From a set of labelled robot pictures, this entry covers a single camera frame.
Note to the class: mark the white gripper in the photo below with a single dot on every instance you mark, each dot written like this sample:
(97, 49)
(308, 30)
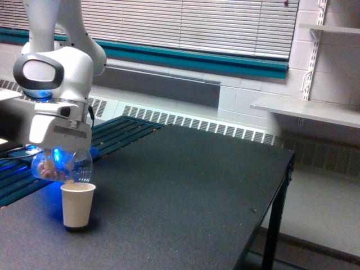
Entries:
(60, 124)

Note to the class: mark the clear plastic cup with beans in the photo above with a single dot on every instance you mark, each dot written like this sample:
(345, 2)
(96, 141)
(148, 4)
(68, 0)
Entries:
(47, 171)

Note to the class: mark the white paper cup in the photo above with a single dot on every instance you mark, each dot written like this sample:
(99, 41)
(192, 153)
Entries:
(76, 203)

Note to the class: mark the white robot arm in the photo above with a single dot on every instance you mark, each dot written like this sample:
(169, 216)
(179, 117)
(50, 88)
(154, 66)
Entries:
(62, 19)

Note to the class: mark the white desk corner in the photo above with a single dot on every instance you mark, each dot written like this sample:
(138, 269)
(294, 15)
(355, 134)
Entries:
(6, 94)

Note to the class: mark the white radiator grille cover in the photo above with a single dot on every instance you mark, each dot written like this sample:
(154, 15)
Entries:
(17, 114)

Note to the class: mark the teal window sill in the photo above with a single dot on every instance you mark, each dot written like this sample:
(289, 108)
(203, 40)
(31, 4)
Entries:
(180, 57)

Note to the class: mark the black table leg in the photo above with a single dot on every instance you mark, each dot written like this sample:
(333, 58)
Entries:
(276, 217)

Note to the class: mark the white window blinds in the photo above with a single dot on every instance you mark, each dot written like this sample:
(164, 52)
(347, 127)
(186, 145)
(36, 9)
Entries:
(260, 29)

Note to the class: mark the blue slatted rail panel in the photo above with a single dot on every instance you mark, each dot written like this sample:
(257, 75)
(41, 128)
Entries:
(17, 180)

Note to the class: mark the upper white wall shelf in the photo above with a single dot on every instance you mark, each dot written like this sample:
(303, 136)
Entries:
(329, 29)

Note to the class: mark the white wall shelf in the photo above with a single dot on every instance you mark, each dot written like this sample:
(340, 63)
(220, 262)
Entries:
(329, 29)
(312, 110)

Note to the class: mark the white shelf bracket rail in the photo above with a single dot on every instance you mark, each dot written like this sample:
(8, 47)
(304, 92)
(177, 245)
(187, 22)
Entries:
(309, 75)

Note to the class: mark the lower white wall shelf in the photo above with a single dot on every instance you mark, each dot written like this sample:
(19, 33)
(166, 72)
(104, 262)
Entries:
(312, 110)

